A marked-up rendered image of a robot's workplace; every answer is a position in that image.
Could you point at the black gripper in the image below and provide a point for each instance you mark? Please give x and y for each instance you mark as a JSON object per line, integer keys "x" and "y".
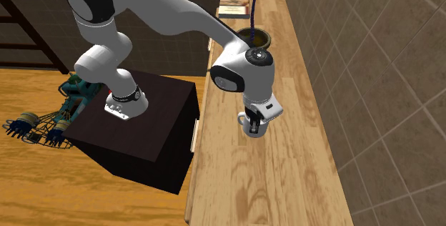
{"x": 253, "y": 114}

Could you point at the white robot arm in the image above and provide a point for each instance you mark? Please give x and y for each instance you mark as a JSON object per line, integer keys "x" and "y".
{"x": 163, "y": 7}

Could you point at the white mug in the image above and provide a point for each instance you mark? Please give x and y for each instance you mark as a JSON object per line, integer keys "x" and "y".
{"x": 263, "y": 127}

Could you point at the potted plant with purple stem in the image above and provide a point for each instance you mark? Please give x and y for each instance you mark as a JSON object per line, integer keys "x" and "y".
{"x": 260, "y": 39}

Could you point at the dark robot stand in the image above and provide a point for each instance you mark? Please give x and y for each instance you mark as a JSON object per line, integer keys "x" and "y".
{"x": 139, "y": 127}

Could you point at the teal toy figure with net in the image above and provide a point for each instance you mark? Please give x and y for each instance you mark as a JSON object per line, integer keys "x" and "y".
{"x": 75, "y": 92}

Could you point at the dark wooden shelf frame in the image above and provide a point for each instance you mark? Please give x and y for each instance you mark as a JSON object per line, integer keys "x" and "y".
{"x": 33, "y": 31}

